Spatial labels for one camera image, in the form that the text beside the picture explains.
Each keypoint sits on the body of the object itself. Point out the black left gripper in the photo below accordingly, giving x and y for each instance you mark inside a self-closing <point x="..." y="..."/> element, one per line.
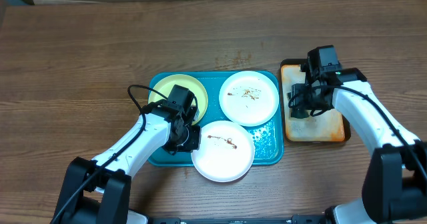
<point x="193" y="143"/>

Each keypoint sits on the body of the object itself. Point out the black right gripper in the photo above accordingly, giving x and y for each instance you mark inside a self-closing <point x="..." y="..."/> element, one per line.
<point x="301" y="105"/>

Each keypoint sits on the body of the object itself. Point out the white plate with sauce streak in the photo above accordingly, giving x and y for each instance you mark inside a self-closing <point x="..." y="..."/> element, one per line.
<point x="226" y="152"/>

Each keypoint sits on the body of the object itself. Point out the yellow plate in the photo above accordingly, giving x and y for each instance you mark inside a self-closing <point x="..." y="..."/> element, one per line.
<point x="165" y="83"/>

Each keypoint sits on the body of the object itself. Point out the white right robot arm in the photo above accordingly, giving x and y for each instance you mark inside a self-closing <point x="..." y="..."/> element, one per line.
<point x="394" y="188"/>

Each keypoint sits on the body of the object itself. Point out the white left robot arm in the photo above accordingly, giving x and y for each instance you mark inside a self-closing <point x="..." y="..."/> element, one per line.
<point x="98" y="190"/>

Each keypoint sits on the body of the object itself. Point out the black tray with soapy water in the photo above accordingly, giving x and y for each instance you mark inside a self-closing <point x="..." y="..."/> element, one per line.
<point x="328" y="127"/>

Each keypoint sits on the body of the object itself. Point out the teal plastic tray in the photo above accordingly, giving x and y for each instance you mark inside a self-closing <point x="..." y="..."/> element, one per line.
<point x="268" y="137"/>

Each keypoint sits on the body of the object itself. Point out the white plate with brown smears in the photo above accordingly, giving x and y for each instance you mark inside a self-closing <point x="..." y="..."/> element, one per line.
<point x="249" y="98"/>

